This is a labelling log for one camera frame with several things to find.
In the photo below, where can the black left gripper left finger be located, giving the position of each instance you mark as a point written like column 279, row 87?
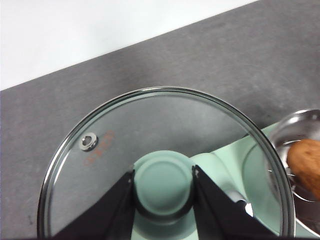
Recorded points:
column 110, row 212

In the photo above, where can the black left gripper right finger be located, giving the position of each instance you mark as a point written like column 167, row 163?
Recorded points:
column 220, row 215

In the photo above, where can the brown potato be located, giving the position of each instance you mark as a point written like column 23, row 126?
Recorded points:
column 305, row 165

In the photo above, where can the glass lid with mint knob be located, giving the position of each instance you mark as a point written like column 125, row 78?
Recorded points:
column 150, row 120

